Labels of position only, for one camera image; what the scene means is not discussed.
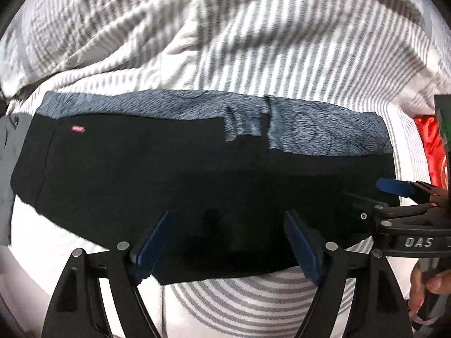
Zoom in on person's right hand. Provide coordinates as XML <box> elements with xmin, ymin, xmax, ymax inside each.
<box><xmin>408</xmin><ymin>262</ymin><xmax>451</xmax><ymax>324</ymax></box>

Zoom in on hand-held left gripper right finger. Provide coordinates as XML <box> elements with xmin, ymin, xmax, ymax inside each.
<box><xmin>284</xmin><ymin>210</ymin><xmax>414</xmax><ymax>338</ymax></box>

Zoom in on white striped bed sheet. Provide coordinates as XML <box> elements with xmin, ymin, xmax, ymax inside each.
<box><xmin>0</xmin><ymin>60</ymin><xmax>451</xmax><ymax>338</ymax></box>

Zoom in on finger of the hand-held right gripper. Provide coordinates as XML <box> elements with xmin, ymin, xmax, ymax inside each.
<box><xmin>375</xmin><ymin>177</ymin><xmax>451</xmax><ymax>205</ymax></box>
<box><xmin>343</xmin><ymin>192</ymin><xmax>451</xmax><ymax>226</ymax></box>

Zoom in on grey striped duvet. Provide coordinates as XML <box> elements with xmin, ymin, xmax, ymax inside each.
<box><xmin>0</xmin><ymin>0</ymin><xmax>451</xmax><ymax>124</ymax></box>

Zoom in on red embroidered pillow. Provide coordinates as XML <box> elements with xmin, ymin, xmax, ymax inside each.
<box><xmin>414</xmin><ymin>114</ymin><xmax>449</xmax><ymax>192</ymax></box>

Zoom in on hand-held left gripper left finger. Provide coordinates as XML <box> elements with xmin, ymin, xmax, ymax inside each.
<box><xmin>41</xmin><ymin>209</ymin><xmax>174</xmax><ymax>338</ymax></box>

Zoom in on grey button jacket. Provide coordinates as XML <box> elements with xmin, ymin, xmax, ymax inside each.
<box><xmin>0</xmin><ymin>113</ymin><xmax>19</xmax><ymax>247</ymax></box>

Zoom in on black pants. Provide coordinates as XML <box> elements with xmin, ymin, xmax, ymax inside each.
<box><xmin>10</xmin><ymin>113</ymin><xmax>396</xmax><ymax>286</ymax></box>

